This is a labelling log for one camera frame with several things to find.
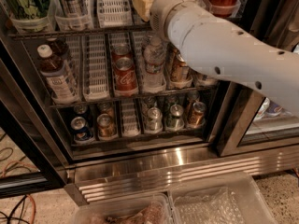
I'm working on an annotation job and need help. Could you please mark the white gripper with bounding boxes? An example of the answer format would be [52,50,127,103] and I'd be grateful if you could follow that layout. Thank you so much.
[132,0,203,43]

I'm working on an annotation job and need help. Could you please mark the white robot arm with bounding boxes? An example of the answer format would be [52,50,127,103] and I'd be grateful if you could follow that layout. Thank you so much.
[133,0,299,116]

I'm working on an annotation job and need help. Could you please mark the empty white tray upper shelf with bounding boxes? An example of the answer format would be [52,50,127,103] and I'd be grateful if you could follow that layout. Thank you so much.
[97,0,133,28]

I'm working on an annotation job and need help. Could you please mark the empty white tray shelf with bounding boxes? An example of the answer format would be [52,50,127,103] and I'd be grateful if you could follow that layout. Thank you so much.
[97,0,133,28]
[121,99,141,137]
[82,35,109,102]

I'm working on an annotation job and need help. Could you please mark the rear gold can middle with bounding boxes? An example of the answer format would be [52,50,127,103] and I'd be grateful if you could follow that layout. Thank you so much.
[167,43,178,72]

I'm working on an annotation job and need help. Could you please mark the gold can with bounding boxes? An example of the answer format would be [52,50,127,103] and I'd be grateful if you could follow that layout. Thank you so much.
[97,113,116,138]
[170,53,190,82]
[187,101,206,126]
[167,43,178,72]
[185,91,200,113]
[98,103,114,118]

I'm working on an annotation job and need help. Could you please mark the clear water bottle middle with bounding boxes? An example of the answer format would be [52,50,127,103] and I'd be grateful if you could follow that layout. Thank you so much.
[143,35,165,88]

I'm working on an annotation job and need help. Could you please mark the rear red coca-cola can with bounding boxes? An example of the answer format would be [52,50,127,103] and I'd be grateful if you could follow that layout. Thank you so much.
[111,44,132,63]

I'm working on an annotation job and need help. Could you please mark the red coca-cola can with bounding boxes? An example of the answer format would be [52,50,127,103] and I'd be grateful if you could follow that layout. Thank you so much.
[113,57,137,91]
[111,44,132,63]

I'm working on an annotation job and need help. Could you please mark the front gold can middle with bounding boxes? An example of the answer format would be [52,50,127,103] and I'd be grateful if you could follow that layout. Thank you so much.
[170,53,190,82]

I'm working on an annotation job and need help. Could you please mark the silver striped can upper shelf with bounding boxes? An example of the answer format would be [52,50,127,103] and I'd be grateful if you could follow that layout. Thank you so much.
[60,0,88,18]

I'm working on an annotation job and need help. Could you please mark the empty white tray middle shelf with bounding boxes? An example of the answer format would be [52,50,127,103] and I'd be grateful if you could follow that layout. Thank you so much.
[82,35,109,102]

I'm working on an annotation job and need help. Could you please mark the front red coca-cola can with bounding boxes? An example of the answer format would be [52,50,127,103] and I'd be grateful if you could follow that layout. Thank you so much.
[113,57,137,91]

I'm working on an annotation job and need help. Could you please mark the rear green can bottom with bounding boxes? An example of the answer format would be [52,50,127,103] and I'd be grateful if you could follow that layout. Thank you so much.
[164,95,179,112]

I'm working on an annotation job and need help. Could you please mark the rear gold can bottom right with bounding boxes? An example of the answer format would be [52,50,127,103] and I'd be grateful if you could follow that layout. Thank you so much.
[185,91,200,113]

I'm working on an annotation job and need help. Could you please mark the rear silver can bottom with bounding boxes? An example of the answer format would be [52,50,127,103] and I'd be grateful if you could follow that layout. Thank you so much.
[141,97,157,115]

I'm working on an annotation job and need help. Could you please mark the silver can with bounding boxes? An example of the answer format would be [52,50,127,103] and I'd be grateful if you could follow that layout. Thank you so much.
[146,107,163,132]
[141,97,157,115]

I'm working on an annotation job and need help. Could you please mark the rear gold can bottom left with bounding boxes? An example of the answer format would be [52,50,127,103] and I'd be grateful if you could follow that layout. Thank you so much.
[98,103,114,118]

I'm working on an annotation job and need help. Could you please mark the front silver can bottom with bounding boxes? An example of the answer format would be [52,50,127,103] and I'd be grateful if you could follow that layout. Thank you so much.
[146,107,163,132]

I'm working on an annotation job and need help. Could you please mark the front gold can bottom right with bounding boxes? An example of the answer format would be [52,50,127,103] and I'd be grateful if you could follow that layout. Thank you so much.
[187,101,206,126]

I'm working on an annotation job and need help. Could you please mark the green drink can upper shelf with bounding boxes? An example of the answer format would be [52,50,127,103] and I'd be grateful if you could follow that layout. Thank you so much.
[6,0,50,20]

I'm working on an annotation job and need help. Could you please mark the empty white tray bottom shelf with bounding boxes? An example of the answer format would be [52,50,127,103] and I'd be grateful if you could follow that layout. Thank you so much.
[121,99,141,137]

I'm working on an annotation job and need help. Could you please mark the rear blue pepsi can bottom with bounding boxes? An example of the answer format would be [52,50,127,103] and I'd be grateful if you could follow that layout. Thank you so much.
[74,105,92,122]

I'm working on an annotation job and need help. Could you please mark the blue pepsi can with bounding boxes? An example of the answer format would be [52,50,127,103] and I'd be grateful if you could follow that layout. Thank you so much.
[71,117,93,142]
[74,105,92,122]

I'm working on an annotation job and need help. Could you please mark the front gold can bottom left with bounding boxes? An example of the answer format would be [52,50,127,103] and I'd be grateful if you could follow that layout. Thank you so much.
[97,113,116,138]

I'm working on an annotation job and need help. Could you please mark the front blue pepsi can bottom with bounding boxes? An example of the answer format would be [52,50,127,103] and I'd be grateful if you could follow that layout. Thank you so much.
[71,117,93,142]

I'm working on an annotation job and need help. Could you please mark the glass fridge door right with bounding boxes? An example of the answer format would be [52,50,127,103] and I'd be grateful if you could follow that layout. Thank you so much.
[218,0,299,156]

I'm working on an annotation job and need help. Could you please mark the glass fridge door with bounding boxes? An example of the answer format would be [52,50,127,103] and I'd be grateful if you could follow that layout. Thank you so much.
[218,0,299,156]
[0,38,67,198]

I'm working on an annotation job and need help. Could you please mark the steel fridge base grille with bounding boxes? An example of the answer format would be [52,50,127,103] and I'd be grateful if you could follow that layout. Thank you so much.
[64,145,299,206]

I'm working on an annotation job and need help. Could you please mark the glass fridge door left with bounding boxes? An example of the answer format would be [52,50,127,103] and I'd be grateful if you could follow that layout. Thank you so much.
[0,38,67,198]

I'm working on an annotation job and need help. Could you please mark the front tea bottle right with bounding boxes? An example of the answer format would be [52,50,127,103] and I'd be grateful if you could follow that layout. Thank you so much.
[196,73,217,86]

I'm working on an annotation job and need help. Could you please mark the tea bottle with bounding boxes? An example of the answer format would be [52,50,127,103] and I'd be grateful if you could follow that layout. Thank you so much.
[47,38,69,60]
[196,73,217,86]
[37,45,78,105]

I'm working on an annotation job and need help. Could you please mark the rear tea bottle left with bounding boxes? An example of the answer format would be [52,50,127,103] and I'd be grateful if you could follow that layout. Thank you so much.
[47,38,69,60]

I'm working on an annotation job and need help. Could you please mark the front tea bottle left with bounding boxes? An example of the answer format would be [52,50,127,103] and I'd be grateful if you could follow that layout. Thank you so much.
[37,45,78,105]

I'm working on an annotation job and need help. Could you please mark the blue cans behind glass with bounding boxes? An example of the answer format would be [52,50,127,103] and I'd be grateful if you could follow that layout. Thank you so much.
[255,98,282,119]

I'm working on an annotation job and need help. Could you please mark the clear plastic bin right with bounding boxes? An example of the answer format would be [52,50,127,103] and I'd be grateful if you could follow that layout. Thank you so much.
[168,172,278,224]

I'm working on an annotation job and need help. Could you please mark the clear plastic bin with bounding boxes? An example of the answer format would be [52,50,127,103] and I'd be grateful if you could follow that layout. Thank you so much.
[70,193,174,224]
[168,172,278,224]

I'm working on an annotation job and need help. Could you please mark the clear plastic bin left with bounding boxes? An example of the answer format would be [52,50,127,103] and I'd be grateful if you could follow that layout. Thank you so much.
[70,193,174,224]

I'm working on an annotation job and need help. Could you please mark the bubble wrap sheet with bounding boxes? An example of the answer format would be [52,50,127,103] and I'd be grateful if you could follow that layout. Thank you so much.
[174,187,245,224]

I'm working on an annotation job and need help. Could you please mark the orange cable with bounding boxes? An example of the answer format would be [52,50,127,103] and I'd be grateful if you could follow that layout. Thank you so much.
[0,161,38,224]

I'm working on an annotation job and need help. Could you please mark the black cable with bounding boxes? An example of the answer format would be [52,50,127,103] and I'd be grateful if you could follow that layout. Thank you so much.
[0,133,29,224]

